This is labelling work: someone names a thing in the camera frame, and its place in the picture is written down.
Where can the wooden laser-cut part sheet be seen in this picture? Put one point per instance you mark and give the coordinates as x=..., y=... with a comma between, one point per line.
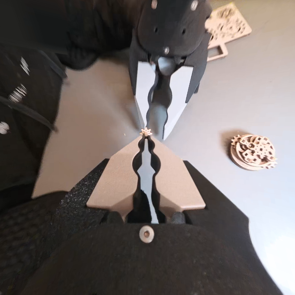
x=230, y=27

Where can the grey desk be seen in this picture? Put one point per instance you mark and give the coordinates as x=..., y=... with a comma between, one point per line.
x=242, y=92

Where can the person's left forearm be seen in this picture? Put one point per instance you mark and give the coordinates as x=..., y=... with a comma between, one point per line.
x=103, y=27

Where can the person's black hoodie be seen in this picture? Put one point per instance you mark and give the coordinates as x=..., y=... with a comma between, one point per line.
x=27, y=149

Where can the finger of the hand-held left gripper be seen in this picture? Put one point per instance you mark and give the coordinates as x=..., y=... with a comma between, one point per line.
x=181, y=92
x=144, y=80

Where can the round wooden gear model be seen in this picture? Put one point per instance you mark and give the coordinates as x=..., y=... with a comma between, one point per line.
x=251, y=152

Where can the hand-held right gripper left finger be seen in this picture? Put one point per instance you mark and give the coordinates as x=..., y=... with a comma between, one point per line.
x=115, y=182

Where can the small wooden gear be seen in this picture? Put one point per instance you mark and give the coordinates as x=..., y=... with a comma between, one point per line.
x=146, y=131

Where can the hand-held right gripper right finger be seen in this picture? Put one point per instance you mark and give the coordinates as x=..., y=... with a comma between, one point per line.
x=177, y=182

